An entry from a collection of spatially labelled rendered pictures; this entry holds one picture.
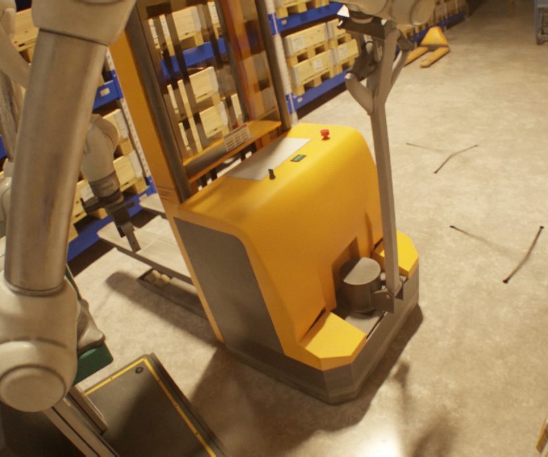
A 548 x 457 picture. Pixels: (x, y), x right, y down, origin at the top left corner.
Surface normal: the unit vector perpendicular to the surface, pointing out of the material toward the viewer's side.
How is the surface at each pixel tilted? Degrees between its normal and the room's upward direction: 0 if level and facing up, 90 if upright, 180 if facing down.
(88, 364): 90
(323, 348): 22
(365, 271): 0
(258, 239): 68
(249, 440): 0
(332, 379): 90
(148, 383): 0
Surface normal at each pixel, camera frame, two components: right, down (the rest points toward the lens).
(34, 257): 0.46, 0.37
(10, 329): 0.23, 0.00
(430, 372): -0.20, -0.83
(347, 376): 0.14, 0.50
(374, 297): -0.59, 0.52
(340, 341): 0.11, -0.70
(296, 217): 0.70, -0.06
